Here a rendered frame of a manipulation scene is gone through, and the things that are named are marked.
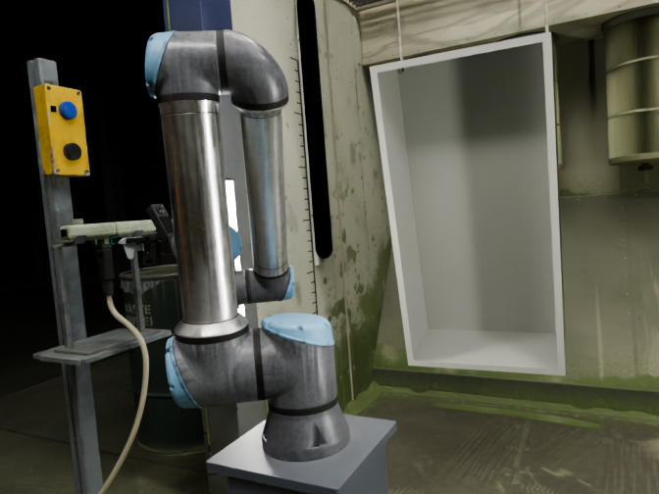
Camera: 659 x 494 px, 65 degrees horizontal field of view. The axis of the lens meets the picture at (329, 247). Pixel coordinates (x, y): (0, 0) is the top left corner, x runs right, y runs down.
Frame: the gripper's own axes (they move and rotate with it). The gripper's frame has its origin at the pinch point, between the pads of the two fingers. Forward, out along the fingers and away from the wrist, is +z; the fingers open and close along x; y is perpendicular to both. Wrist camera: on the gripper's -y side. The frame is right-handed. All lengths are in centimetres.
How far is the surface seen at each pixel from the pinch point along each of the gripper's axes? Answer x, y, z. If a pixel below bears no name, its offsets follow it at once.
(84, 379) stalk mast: -0.3, 43.0, 25.1
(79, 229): -9.6, -3.7, 7.2
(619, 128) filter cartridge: 198, -34, -129
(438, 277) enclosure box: 127, 31, -53
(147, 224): 14.4, -3.6, 7.2
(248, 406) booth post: 53, 70, 5
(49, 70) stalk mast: 0, -52, 25
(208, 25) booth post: 50, -73, 5
